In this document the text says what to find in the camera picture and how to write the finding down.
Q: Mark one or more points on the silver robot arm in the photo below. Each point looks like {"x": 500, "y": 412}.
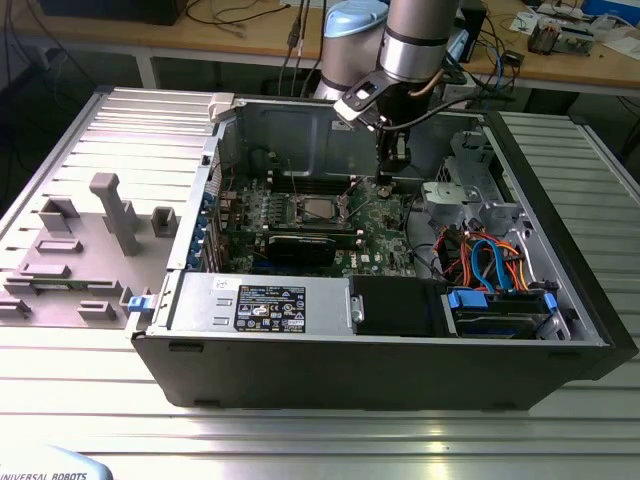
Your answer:
{"x": 415, "y": 30}

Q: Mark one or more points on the black RAM slot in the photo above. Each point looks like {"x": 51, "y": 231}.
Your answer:
{"x": 282, "y": 184}
{"x": 347, "y": 242}
{"x": 347, "y": 237}
{"x": 282, "y": 174}
{"x": 320, "y": 231}
{"x": 282, "y": 190}
{"x": 282, "y": 179}

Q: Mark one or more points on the CPU socket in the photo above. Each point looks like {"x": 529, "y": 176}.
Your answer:
{"x": 301, "y": 216}

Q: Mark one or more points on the black CPU cooler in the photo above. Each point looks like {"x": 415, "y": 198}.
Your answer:
{"x": 541, "y": 40}

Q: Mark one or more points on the blue expansion slot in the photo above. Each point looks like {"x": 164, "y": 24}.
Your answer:
{"x": 260, "y": 261}

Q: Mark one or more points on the small white box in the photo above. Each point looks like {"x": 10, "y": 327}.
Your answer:
{"x": 460, "y": 90}

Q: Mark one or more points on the round coin cell battery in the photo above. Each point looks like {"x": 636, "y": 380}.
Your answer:
{"x": 385, "y": 189}

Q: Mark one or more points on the silver metal disk cage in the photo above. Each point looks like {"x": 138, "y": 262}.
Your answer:
{"x": 445, "y": 197}

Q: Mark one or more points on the black computer tower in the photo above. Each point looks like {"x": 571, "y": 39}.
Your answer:
{"x": 477, "y": 30}

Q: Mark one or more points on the green motherboard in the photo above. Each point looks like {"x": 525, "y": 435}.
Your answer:
{"x": 380, "y": 225}

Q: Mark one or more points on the small black box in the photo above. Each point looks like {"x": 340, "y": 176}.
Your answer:
{"x": 513, "y": 57}

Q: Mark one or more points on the white paper sheet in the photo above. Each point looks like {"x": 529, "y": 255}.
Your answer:
{"x": 525, "y": 22}

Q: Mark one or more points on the black graphics card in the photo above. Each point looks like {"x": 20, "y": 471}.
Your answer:
{"x": 300, "y": 250}

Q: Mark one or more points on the grey electronics module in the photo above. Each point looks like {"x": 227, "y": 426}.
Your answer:
{"x": 575, "y": 42}

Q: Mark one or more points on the hard disk in blue carrier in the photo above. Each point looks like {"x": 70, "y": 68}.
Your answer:
{"x": 470, "y": 300}

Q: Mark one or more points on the blue box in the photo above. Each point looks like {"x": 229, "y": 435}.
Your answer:
{"x": 610, "y": 6}

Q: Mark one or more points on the wooden desk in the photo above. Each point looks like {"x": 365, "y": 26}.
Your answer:
{"x": 175, "y": 37}

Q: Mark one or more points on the black PC case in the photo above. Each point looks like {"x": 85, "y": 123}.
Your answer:
{"x": 350, "y": 370}

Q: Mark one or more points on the silver power supply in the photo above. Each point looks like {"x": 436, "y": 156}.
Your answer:
{"x": 200, "y": 305}

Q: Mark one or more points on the large black box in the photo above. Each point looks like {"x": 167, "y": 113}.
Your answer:
{"x": 110, "y": 10}

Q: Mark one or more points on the blue plastic latch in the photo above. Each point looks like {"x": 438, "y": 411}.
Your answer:
{"x": 140, "y": 303}

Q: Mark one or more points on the gray parts rack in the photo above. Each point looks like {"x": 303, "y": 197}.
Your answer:
{"x": 90, "y": 260}

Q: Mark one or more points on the pale blue teach pendant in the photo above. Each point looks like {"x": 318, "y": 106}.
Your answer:
{"x": 50, "y": 465}

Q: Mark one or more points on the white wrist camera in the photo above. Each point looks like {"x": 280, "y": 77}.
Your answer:
{"x": 357, "y": 102}

